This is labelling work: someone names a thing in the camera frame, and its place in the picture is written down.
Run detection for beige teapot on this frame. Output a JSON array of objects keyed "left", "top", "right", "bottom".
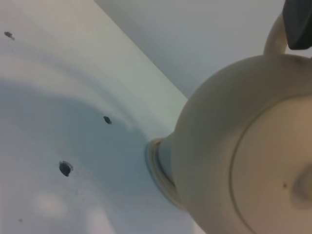
[{"left": 172, "top": 17, "right": 312, "bottom": 234}]

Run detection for beige teapot saucer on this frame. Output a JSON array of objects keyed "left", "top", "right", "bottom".
[{"left": 145, "top": 135, "right": 186, "bottom": 211}]

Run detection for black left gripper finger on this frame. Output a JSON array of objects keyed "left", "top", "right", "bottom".
[{"left": 282, "top": 0, "right": 312, "bottom": 50}]

